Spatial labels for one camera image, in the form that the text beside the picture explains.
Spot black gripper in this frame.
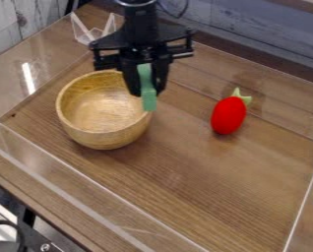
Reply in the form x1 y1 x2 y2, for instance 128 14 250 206
88 3 195 96

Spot long green block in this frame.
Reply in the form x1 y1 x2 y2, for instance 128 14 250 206
136 63 156 111

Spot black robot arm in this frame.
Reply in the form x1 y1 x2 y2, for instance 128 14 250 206
88 0 195 96

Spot brown wooden bowl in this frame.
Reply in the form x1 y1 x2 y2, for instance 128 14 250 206
54 70 152 150

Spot red toy strawberry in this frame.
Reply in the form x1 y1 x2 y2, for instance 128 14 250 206
209 88 252 135

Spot clear acrylic corner bracket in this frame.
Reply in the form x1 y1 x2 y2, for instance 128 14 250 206
69 13 117 45

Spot clear acrylic tray wall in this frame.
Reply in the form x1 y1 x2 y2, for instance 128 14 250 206
0 123 207 252

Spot black cable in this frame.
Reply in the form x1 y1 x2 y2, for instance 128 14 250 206
0 220 29 252

